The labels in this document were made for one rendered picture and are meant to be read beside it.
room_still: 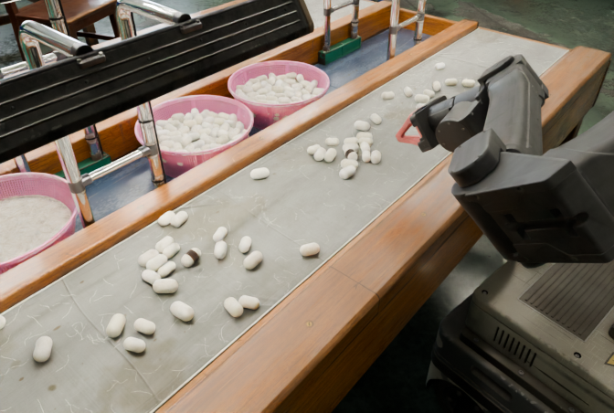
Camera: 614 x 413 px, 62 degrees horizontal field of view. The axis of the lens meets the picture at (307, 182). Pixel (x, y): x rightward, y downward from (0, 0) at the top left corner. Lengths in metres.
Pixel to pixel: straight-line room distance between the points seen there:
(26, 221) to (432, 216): 0.74
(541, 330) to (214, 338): 0.71
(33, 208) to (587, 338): 1.13
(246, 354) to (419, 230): 0.37
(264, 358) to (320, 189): 0.41
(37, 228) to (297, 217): 0.47
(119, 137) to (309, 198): 0.50
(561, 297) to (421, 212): 0.46
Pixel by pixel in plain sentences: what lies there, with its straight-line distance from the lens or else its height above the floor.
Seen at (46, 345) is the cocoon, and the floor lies 0.76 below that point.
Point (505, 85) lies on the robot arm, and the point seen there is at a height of 1.05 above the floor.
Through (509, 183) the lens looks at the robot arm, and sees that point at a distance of 0.40.
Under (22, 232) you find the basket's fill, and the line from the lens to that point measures 1.05.
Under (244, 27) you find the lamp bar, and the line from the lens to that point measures 0.80.
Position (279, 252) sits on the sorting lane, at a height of 0.74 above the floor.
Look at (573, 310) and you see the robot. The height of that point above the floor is 0.48.
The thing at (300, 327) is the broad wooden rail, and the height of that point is 0.76.
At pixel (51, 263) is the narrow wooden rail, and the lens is 0.91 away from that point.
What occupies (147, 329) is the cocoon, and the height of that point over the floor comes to 0.76.
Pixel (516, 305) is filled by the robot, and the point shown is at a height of 0.47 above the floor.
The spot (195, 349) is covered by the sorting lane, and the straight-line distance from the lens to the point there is 0.76.
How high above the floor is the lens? 1.35
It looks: 36 degrees down
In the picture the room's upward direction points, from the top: straight up
